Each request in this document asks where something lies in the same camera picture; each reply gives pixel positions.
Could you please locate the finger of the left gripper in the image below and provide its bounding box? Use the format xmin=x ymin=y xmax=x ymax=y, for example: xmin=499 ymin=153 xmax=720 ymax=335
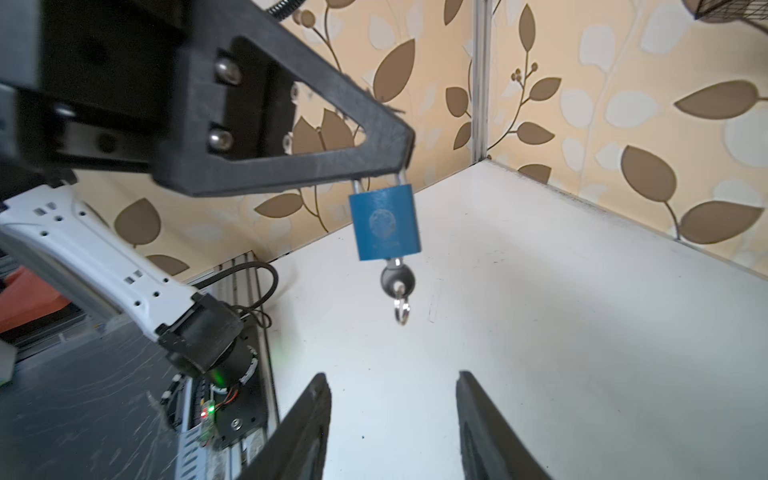
xmin=150 ymin=1 xmax=415 ymax=197

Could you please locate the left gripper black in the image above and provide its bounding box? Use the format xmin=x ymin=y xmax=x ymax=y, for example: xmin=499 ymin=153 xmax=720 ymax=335
xmin=1 ymin=1 xmax=188 ymax=178

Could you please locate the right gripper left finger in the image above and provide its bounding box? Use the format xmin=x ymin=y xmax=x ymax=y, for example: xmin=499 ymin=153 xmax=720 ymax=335
xmin=239 ymin=373 xmax=332 ymax=480

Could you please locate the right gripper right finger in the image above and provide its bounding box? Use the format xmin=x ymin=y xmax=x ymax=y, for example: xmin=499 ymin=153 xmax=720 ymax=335
xmin=456 ymin=371 xmax=550 ymax=480

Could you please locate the small key with ring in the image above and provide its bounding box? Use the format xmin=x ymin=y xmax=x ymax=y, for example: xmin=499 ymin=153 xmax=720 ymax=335
xmin=380 ymin=258 xmax=416 ymax=326

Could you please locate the blue padlock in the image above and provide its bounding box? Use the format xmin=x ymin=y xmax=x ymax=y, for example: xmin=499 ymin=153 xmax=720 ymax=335
xmin=349 ymin=170 xmax=422 ymax=261

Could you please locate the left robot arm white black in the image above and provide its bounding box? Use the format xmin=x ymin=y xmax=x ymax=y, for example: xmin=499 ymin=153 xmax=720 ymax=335
xmin=1 ymin=1 xmax=415 ymax=386

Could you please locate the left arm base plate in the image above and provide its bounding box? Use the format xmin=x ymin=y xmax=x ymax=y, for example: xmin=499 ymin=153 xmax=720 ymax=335
xmin=176 ymin=330 xmax=268 ymax=450

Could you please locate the aluminium frame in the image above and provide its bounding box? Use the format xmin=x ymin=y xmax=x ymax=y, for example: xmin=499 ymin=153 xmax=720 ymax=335
xmin=471 ymin=0 xmax=493 ymax=164

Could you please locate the right wall wire basket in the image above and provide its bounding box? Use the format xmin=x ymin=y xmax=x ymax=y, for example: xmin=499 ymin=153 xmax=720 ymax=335
xmin=683 ymin=0 xmax=767 ymax=24

